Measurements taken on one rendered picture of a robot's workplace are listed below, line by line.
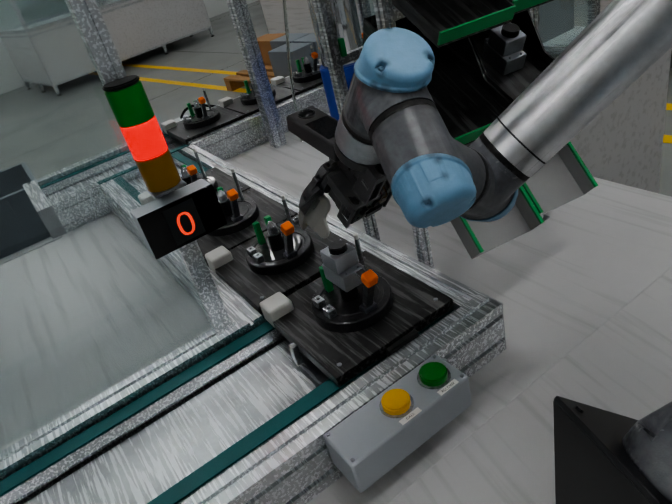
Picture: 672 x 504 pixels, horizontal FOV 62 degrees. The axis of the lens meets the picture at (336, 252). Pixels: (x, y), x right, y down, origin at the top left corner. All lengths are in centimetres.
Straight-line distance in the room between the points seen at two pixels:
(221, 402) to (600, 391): 59
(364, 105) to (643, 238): 81
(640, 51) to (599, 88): 5
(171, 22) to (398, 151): 971
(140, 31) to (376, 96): 944
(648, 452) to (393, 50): 43
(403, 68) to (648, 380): 62
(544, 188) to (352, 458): 63
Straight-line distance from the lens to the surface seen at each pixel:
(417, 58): 58
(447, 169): 54
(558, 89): 64
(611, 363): 99
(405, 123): 56
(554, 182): 114
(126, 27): 989
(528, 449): 87
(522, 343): 101
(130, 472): 95
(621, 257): 121
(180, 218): 86
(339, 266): 89
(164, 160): 84
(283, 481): 81
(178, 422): 97
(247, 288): 109
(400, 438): 79
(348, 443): 78
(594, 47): 65
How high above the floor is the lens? 156
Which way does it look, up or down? 32 degrees down
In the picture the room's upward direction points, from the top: 15 degrees counter-clockwise
